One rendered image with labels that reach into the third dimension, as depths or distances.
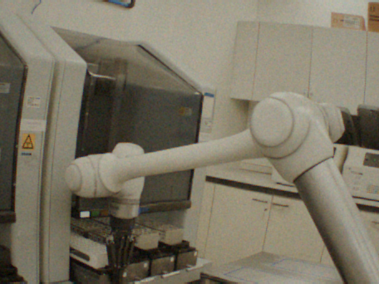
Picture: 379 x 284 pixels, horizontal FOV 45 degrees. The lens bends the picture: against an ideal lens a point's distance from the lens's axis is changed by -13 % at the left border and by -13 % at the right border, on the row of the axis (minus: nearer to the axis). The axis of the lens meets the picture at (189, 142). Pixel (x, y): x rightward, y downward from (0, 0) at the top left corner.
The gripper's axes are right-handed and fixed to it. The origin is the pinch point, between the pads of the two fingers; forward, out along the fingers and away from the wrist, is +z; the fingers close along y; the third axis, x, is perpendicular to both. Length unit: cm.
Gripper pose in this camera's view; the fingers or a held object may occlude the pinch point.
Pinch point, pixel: (118, 276)
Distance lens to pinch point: 155.0
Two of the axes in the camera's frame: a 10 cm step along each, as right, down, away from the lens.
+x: 8.1, 1.4, -5.7
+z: -1.3, 9.9, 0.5
